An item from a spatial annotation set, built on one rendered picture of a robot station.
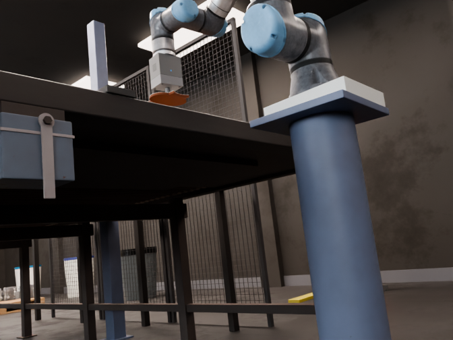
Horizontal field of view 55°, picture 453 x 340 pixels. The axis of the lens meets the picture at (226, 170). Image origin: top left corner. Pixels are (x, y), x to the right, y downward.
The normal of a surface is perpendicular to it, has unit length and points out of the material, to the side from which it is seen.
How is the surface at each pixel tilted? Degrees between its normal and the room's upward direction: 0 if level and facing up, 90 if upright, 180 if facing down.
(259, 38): 98
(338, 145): 90
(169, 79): 90
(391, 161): 90
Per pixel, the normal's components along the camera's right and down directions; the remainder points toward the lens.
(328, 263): -0.60, -0.07
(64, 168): 0.73, -0.20
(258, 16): -0.70, 0.11
